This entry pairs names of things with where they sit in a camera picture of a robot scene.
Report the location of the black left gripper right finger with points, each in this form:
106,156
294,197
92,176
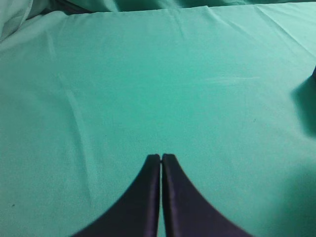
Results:
186,212

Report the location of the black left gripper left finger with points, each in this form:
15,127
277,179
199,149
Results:
136,212

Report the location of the dark foam cube with groove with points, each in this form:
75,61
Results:
314,73

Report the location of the green table cloth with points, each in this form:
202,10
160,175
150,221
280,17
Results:
85,98

